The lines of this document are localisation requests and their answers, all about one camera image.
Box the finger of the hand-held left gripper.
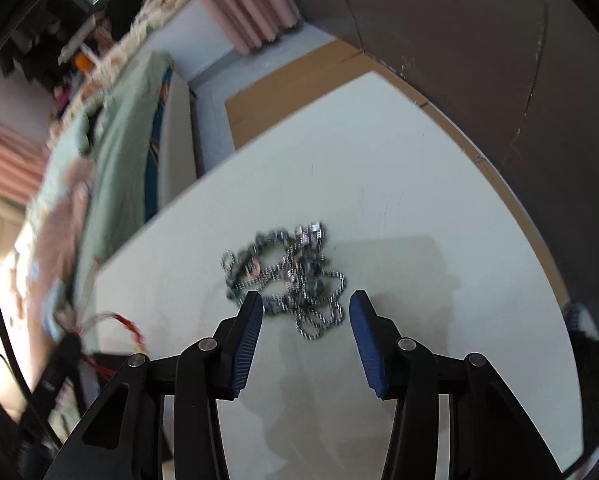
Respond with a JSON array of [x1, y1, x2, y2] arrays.
[[32, 332, 86, 411]]

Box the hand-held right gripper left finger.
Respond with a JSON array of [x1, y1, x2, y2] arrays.
[[43, 290, 264, 480]]

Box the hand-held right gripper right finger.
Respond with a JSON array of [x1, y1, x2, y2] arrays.
[[348, 290, 563, 480]]

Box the silver chain necklace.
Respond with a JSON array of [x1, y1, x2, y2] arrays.
[[222, 220, 349, 343]]

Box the red wires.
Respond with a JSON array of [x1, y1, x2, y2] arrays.
[[72, 310, 147, 381]]

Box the grey bead bracelet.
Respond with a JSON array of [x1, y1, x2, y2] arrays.
[[224, 229, 330, 313]]

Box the pink printed fleece blanket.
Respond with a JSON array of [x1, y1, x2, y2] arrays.
[[9, 157, 99, 333]]

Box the bed with green sheet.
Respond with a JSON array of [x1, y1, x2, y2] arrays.
[[44, 50, 201, 353]]

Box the pink curtain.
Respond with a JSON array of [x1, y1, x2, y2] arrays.
[[0, 112, 50, 192], [174, 0, 298, 56]]

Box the flat brown cardboard sheet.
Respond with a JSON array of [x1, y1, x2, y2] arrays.
[[224, 40, 573, 311]]

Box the dark hanging clothes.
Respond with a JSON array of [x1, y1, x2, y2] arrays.
[[0, 0, 105, 92]]

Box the printed window seat cushion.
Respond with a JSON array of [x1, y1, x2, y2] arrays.
[[46, 0, 196, 131]]

